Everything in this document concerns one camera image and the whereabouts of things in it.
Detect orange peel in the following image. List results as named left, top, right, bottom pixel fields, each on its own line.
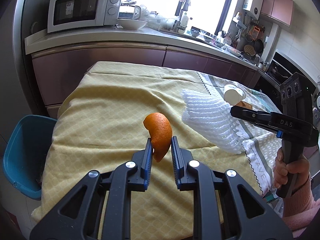
left=143, top=112, right=172, bottom=162

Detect white foam fruit net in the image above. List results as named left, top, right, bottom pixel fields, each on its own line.
left=181, top=89, right=245, bottom=154

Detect paper cup with blue dots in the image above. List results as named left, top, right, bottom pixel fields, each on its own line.
left=223, top=84, right=246, bottom=106

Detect brown snack bag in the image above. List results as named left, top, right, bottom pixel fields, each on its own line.
left=236, top=101, right=253, bottom=110

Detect right pink sleeve forearm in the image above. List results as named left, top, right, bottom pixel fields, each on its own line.
left=282, top=178, right=319, bottom=238

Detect teal plastic trash bin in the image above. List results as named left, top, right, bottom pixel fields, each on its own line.
left=3, top=115, right=57, bottom=200

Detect kitchen counter with cabinets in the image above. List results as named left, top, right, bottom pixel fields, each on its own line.
left=23, top=27, right=260, bottom=118

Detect kitchen faucet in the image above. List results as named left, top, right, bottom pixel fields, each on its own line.
left=173, top=0, right=190, bottom=32

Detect person's right hand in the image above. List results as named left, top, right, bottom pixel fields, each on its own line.
left=273, top=148, right=310, bottom=191

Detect black built-in oven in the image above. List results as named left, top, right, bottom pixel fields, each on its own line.
left=254, top=50, right=319, bottom=111

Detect yellow patterned tablecloth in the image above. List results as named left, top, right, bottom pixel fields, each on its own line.
left=32, top=61, right=265, bottom=239

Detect black frying pan hanging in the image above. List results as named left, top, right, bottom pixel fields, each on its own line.
left=254, top=38, right=264, bottom=55

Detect pink upper cabinet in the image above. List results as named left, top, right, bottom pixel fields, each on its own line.
left=261, top=0, right=294, bottom=27

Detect white water heater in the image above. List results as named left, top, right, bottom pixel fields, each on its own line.
left=242, top=0, right=263, bottom=20

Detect white bowl on counter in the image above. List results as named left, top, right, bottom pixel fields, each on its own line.
left=118, top=19, right=147, bottom=30

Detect white soap bottle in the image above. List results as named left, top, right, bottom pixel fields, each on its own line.
left=180, top=12, right=189, bottom=28

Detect glass electric kettle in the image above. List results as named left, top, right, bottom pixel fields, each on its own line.
left=118, top=0, right=142, bottom=20

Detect white microwave oven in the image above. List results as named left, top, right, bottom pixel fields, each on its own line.
left=47, top=0, right=121, bottom=33

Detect silver refrigerator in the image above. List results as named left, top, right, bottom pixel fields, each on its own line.
left=1, top=0, right=41, bottom=115

